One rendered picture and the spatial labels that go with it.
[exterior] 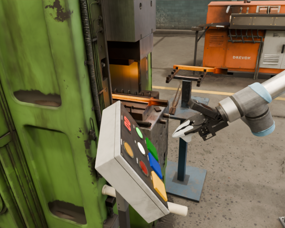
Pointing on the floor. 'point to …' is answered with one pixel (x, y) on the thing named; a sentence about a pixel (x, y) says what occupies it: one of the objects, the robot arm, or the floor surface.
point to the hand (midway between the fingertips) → (174, 134)
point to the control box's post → (122, 211)
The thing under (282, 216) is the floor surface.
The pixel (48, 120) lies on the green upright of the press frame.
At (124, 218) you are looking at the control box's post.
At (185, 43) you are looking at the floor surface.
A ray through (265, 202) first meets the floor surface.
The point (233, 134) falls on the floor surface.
